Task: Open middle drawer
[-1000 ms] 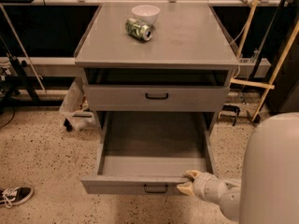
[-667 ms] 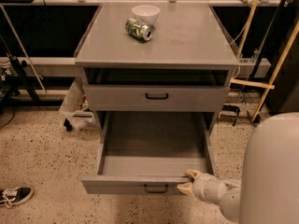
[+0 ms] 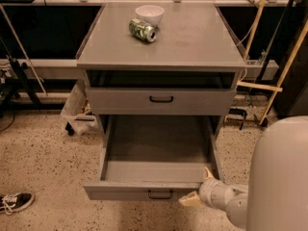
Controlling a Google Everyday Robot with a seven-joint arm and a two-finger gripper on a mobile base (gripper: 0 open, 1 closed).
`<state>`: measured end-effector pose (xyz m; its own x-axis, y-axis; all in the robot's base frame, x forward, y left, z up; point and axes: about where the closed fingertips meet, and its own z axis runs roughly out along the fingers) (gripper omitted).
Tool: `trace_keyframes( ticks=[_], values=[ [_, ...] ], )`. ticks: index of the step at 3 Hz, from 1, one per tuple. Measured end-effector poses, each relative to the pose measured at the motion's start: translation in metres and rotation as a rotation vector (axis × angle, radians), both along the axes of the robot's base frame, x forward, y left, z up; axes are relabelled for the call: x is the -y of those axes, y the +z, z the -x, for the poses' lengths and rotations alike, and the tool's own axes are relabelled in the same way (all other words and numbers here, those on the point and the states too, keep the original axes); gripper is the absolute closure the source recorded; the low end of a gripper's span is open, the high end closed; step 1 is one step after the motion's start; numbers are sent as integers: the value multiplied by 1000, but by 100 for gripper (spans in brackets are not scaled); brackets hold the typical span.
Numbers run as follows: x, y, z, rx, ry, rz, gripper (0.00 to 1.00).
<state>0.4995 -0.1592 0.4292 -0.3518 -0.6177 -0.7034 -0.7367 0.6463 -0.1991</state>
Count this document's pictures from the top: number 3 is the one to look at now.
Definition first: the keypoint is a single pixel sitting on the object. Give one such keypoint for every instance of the black white sneaker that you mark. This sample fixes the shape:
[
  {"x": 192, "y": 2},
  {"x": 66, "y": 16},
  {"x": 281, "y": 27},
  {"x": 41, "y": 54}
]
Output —
[{"x": 15, "y": 202}]

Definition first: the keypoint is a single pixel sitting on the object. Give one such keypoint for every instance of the white bowl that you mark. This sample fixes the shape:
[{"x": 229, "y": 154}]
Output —
[{"x": 151, "y": 14}]

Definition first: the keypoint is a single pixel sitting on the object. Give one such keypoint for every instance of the white thin rod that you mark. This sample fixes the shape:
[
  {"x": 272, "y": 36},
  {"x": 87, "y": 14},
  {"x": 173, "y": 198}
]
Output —
[{"x": 40, "y": 80}]

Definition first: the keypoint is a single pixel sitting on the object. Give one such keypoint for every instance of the black floor clamp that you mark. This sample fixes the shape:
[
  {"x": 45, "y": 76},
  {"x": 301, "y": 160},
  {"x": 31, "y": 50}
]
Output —
[{"x": 236, "y": 114}]

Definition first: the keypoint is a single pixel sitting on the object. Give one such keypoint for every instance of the grey drawer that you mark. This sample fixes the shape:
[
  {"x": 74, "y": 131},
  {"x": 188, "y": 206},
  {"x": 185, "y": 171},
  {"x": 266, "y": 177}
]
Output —
[
  {"x": 155, "y": 157},
  {"x": 136, "y": 92}
]

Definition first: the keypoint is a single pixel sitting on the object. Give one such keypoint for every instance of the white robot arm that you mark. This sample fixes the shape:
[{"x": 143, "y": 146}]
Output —
[{"x": 276, "y": 195}]

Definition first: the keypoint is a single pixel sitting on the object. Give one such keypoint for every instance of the grey top drawer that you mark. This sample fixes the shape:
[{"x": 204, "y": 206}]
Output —
[{"x": 136, "y": 92}]

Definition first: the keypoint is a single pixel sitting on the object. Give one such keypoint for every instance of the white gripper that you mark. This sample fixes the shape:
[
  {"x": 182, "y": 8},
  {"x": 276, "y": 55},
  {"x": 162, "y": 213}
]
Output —
[{"x": 209, "y": 189}]

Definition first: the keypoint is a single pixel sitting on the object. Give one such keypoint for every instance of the grey drawer cabinet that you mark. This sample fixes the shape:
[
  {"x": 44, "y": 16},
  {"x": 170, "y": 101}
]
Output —
[{"x": 191, "y": 37}]

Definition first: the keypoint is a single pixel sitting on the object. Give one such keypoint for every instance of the green crushed soda can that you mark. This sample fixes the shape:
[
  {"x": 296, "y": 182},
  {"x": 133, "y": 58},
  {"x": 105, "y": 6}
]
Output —
[{"x": 142, "y": 30}]

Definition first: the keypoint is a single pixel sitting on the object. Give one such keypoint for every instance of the clear plastic bag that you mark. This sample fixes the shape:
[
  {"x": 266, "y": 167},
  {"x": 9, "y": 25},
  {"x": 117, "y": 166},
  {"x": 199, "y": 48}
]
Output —
[{"x": 77, "y": 112}]

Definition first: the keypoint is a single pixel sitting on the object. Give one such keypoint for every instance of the black tripod stand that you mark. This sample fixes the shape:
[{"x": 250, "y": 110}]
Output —
[{"x": 21, "y": 76}]

